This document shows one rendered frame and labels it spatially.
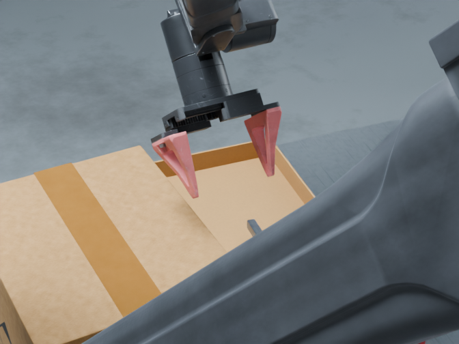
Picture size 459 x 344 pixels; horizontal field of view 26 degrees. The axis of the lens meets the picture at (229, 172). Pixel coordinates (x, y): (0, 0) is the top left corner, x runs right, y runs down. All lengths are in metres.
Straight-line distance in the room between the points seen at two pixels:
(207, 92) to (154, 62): 2.72
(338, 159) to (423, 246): 1.54
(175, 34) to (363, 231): 0.88
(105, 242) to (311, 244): 0.87
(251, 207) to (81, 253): 0.58
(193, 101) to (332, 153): 0.72
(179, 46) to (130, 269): 0.25
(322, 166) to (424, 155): 1.52
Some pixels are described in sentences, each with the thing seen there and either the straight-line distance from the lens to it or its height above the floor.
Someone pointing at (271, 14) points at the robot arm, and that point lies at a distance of 1.15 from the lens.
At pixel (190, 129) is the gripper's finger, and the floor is 1.22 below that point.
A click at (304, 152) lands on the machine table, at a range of 1.80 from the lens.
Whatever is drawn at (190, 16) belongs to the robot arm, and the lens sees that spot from 1.02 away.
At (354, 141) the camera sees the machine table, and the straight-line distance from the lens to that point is 1.84.
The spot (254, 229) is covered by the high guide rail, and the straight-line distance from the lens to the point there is 1.40.
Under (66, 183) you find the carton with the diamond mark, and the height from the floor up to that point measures 1.12.
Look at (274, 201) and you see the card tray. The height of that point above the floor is 0.83.
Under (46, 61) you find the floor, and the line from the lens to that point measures 3.90.
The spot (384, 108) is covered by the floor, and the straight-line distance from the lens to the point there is 3.57.
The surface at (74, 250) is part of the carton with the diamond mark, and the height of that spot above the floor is 1.12.
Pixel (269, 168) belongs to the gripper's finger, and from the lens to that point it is 1.15.
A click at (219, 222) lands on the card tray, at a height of 0.83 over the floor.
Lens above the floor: 1.83
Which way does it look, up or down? 35 degrees down
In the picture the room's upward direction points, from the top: straight up
